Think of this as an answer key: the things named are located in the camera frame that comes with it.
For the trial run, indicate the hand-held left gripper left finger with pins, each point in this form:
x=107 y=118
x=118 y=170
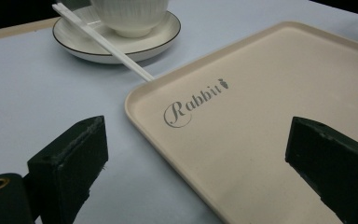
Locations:
x=68 y=165

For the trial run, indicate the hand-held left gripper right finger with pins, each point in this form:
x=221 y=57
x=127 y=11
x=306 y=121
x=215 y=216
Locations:
x=332 y=158

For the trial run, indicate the beige plastic tray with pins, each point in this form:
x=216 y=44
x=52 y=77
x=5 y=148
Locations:
x=261 y=102

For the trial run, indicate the white chopstick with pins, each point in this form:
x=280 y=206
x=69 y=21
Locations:
x=105 y=43
x=62 y=6

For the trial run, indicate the white plate with dark rim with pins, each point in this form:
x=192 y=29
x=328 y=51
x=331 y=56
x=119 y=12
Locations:
x=112 y=40

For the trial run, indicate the white ribbed bowl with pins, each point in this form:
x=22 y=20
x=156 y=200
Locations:
x=130 y=15

